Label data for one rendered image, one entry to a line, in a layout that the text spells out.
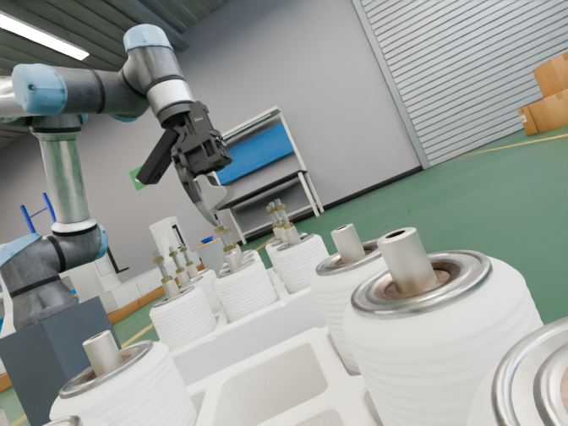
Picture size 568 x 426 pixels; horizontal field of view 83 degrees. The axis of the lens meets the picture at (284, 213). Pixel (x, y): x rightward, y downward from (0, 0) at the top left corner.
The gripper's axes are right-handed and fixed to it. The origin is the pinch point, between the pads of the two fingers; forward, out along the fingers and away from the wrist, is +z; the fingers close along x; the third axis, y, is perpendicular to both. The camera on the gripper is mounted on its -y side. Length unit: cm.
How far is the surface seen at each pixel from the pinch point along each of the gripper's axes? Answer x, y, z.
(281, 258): -0.5, 9.3, 11.0
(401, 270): -37.8, 23.6, 8.7
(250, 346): -8.0, 0.8, 21.1
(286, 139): 491, -13, -103
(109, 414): -35.1, 0.8, 11.9
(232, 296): -4.7, 0.0, 13.3
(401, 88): 475, 182, -96
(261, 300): -3.6, 3.9, 16.0
